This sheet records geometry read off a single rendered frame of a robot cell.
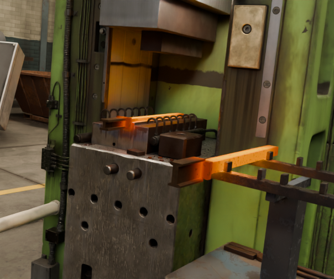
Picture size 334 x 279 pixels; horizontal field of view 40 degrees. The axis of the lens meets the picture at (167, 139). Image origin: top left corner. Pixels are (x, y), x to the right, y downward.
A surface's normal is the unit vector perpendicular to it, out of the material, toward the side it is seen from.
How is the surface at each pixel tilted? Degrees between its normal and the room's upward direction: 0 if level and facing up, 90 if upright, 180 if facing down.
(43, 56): 90
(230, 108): 90
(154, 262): 90
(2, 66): 60
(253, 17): 90
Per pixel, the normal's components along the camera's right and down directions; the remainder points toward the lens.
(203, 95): -0.47, 0.10
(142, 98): 0.88, 0.15
